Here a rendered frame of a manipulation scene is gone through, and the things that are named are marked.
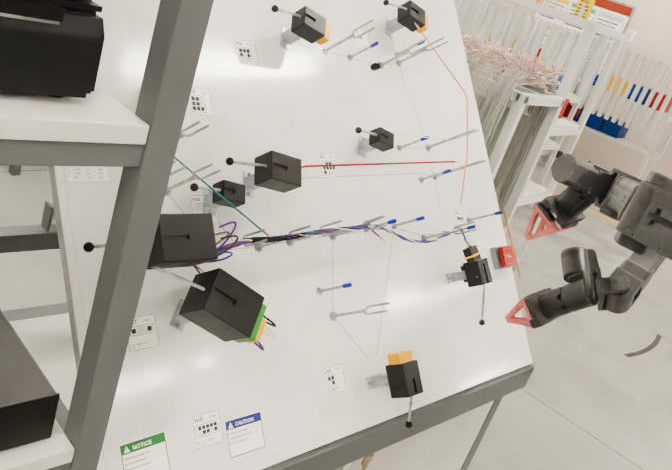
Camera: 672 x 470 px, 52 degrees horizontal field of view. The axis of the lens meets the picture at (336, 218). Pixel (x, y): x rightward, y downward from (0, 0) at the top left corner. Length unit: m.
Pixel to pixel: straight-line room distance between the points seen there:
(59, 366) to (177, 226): 0.54
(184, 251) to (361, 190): 0.58
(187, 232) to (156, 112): 0.33
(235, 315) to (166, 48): 0.46
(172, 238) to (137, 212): 0.25
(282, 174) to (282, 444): 0.46
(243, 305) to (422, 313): 0.61
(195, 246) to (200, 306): 0.08
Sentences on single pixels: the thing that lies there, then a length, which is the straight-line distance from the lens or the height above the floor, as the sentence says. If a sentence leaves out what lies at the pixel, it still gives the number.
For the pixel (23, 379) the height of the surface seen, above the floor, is 1.12.
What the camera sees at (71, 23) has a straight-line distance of 0.67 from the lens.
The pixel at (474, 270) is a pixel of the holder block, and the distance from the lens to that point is 1.59.
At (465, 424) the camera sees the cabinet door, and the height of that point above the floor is 0.69.
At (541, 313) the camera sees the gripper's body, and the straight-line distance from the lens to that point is 1.52.
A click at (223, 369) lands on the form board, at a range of 1.17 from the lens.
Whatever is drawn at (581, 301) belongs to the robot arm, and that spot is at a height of 1.19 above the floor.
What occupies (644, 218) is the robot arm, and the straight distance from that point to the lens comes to 1.00.
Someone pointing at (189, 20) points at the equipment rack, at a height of 1.56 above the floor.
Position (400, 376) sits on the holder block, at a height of 1.00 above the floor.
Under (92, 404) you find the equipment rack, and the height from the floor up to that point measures 1.12.
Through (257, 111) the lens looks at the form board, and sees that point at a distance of 1.32.
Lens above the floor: 1.67
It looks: 20 degrees down
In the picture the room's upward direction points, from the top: 19 degrees clockwise
